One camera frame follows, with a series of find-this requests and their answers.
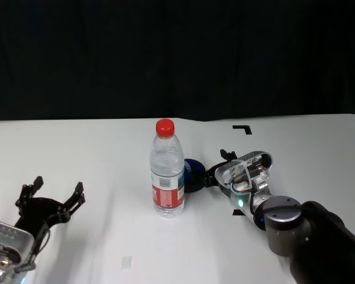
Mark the black corner tape mark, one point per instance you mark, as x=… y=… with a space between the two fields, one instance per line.
x=247 y=130

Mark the black backdrop curtain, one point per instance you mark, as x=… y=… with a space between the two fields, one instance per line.
x=165 y=59

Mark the clear tape piece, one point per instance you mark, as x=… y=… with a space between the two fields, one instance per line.
x=126 y=262

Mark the clear water bottle red cap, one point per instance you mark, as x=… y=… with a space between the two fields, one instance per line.
x=167 y=180

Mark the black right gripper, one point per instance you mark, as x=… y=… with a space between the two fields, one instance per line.
x=217 y=167

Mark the dark blue round lid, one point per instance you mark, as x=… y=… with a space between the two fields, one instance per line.
x=195 y=177

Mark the clear left wrist camera housing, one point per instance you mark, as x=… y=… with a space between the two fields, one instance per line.
x=9 y=236

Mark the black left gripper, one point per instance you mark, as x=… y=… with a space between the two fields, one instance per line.
x=38 y=214

